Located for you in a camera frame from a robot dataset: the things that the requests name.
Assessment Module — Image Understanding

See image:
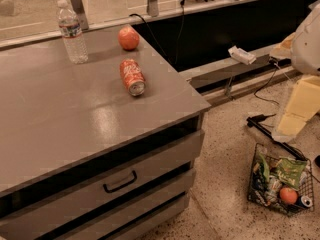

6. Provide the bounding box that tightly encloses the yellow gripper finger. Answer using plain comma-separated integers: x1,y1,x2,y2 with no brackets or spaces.
269,33,295,60
271,75,320,143

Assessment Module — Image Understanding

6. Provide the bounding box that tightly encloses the orange soda can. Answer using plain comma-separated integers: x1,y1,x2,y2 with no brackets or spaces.
120,59,146,96

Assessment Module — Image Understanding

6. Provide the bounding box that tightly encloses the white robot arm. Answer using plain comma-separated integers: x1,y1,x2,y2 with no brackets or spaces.
270,3,320,142

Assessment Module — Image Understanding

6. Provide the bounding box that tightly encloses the blue can in basket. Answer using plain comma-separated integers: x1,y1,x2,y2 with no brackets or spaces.
297,195,313,209

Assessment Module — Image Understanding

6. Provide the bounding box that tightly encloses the red apple on counter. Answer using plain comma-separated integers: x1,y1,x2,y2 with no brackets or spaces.
118,26,140,50

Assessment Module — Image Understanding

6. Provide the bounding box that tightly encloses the white box on ledge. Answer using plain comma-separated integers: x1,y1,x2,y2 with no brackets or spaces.
228,46,256,65

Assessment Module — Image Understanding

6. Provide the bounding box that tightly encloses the green snack bag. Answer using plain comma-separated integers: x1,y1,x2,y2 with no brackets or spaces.
276,158,307,190

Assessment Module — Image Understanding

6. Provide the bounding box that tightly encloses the clear plastic water bottle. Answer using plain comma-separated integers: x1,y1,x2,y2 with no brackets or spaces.
57,0,88,64

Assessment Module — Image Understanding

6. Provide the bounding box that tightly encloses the grey drawer cabinet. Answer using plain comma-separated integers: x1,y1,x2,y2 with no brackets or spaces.
0,28,209,240

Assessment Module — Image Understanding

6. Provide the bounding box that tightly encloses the black wire basket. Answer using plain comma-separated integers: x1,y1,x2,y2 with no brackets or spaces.
247,143,314,217

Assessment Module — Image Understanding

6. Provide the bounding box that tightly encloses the black cable on wall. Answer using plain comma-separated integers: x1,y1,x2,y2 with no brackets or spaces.
129,0,186,65

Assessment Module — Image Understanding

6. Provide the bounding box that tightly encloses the black drawer handle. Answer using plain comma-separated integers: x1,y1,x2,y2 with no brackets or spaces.
103,170,137,194

